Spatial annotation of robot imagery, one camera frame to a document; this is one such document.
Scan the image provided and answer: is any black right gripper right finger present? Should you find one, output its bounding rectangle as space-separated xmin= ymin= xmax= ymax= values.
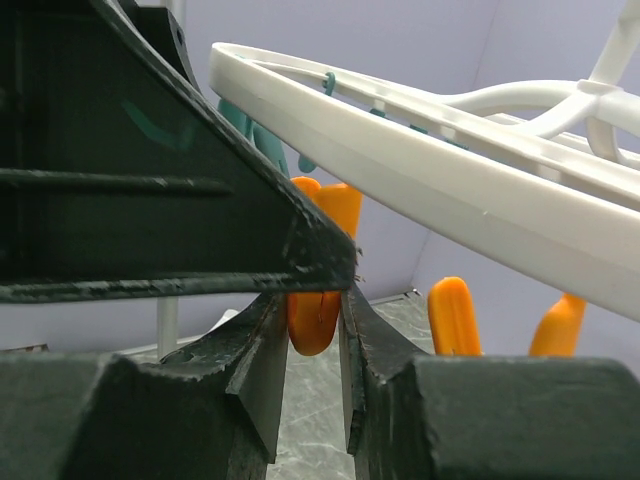
xmin=339 ymin=288 xmax=639 ymax=480

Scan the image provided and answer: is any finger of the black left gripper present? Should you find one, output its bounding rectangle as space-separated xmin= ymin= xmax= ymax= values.
xmin=1 ymin=1 xmax=356 ymax=303

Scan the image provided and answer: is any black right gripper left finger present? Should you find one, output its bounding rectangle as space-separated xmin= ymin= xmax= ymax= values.
xmin=1 ymin=294 xmax=288 ymax=479

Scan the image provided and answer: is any orange clothespin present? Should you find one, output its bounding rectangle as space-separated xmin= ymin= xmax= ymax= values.
xmin=427 ymin=277 xmax=483 ymax=355
xmin=529 ymin=293 xmax=588 ymax=357
xmin=287 ymin=177 xmax=364 ymax=356

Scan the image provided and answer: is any white round clip hanger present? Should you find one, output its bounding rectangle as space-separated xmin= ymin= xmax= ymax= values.
xmin=209 ymin=1 xmax=639 ymax=320

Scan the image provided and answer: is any white metal drying rack stand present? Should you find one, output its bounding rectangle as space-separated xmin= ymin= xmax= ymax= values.
xmin=155 ymin=297 xmax=241 ymax=361

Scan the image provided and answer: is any teal clothespin front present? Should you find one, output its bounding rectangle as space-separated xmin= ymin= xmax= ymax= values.
xmin=218 ymin=98 xmax=289 ymax=176

